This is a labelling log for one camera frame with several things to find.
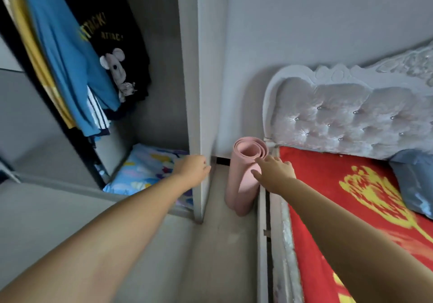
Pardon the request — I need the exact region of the grey wooden wardrobe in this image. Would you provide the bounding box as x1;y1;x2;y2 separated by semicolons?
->
0;0;230;225

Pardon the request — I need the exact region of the blue hanging garment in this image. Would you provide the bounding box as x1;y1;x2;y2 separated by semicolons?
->
20;0;121;137

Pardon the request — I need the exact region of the plain blue-grey pillow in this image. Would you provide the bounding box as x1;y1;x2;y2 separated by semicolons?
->
388;149;433;220

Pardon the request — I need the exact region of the yellow hanging garment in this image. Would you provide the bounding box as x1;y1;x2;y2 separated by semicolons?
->
3;0;77;130

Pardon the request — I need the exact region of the person's right hand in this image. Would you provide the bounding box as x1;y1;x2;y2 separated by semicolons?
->
251;155;297;195

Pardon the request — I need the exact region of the person's right forearm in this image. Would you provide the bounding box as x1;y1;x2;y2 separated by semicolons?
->
278;177;433;303

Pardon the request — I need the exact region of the navy white striped garment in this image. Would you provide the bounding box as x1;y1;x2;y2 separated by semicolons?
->
86;85;112;143

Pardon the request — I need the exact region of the red yellow floral blanket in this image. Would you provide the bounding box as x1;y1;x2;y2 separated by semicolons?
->
279;145;433;303

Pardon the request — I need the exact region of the person's left hand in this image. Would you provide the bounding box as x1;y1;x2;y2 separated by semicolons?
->
172;155;212;190

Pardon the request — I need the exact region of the colourful patterned pillow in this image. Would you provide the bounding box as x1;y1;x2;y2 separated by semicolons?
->
102;143;194;210

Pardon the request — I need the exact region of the black printed t-shirt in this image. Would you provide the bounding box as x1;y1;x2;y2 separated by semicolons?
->
51;0;152;121

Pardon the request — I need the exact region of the pink rolled mat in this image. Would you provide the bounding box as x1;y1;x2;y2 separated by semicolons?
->
224;136;270;217

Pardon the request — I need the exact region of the person's left forearm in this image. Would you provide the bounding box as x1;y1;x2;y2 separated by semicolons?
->
0;169;193;303

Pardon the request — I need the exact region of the bed with white tufted headboard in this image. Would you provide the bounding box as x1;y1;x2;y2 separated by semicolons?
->
256;40;433;303

